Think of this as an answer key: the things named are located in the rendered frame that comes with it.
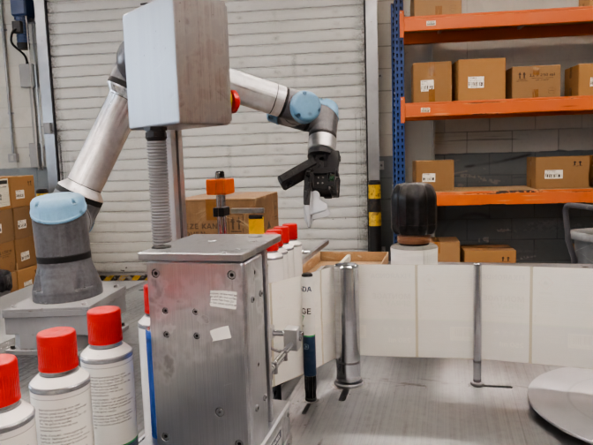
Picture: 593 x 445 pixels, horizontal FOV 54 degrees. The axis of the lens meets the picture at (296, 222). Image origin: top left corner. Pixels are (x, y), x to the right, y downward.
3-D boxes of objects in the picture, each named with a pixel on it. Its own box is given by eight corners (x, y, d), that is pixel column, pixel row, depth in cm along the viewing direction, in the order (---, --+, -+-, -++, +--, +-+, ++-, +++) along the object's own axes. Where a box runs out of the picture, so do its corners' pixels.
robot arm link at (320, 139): (305, 131, 154) (311, 147, 161) (304, 147, 152) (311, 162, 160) (334, 131, 152) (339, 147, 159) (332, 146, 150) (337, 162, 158)
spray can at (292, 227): (301, 318, 128) (298, 224, 126) (278, 317, 129) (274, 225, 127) (306, 311, 133) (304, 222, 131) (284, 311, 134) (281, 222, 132)
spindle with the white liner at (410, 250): (439, 351, 104) (439, 183, 100) (388, 349, 106) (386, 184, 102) (439, 336, 112) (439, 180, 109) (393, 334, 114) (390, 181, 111)
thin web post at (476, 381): (484, 388, 87) (484, 264, 85) (470, 387, 88) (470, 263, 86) (484, 382, 89) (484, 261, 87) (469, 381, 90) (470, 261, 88)
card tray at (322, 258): (379, 279, 187) (379, 267, 187) (301, 277, 194) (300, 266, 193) (388, 262, 216) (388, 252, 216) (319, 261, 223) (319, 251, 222)
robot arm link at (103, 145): (27, 235, 136) (129, 24, 137) (38, 228, 150) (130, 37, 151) (77, 256, 139) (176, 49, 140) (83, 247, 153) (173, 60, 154)
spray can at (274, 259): (283, 339, 113) (279, 235, 111) (257, 339, 114) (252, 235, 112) (288, 331, 118) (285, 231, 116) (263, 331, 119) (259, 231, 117)
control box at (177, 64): (178, 124, 86) (171, -10, 84) (128, 130, 99) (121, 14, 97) (236, 124, 93) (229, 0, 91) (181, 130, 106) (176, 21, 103)
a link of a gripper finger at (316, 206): (325, 222, 143) (327, 188, 147) (301, 222, 145) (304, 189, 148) (327, 227, 146) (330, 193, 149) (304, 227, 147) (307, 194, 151)
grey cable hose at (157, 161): (168, 261, 91) (160, 125, 89) (147, 261, 92) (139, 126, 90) (178, 258, 94) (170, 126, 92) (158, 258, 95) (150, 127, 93)
